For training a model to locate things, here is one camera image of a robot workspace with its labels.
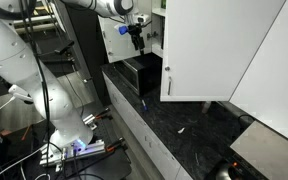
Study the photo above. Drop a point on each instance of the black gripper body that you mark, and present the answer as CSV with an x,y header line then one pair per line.
x,y
135,31

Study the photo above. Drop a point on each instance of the round silver cupboard lock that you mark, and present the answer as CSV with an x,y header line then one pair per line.
x,y
167,68

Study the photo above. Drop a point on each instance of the white cupboard door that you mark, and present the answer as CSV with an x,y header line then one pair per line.
x,y
210,50
277,83
117,46

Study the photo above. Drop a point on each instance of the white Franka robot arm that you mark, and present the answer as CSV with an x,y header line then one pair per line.
x,y
14,50

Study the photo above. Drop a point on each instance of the metal cupboard hinge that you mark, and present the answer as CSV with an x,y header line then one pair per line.
x,y
149,34

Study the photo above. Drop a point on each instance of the small blue plastic part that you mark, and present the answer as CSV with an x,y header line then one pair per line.
x,y
123,30

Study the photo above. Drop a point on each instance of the black and steel toaster oven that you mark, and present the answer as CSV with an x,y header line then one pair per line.
x,y
134,75

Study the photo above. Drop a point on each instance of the tall black cabinet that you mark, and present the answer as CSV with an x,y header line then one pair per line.
x,y
87,56

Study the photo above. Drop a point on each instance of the blue marker pen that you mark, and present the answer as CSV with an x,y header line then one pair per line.
x,y
144,105

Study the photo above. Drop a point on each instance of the white base cabinet row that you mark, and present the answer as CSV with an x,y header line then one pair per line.
x,y
140,133

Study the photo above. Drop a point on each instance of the white paper scrap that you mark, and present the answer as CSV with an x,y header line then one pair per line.
x,y
181,130

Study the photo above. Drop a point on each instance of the metal storage rack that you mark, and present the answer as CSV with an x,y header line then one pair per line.
x,y
40,23

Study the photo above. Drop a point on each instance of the white plug connector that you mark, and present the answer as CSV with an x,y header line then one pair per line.
x,y
19,93

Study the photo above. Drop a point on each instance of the steel coffee carafe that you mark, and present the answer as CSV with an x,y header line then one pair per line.
x,y
225,171

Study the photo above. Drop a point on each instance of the steel and black coffee maker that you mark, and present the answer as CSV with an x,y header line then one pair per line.
x,y
267,150

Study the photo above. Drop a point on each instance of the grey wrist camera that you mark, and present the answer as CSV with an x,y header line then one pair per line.
x,y
140,18

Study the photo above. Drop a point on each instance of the black stereo camera bar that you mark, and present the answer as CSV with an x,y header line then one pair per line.
x,y
64,47

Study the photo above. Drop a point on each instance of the aluminium corner bracket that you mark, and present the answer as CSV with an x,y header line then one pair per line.
x,y
89,120

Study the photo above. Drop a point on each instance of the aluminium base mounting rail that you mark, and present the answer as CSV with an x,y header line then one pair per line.
x,y
90,146

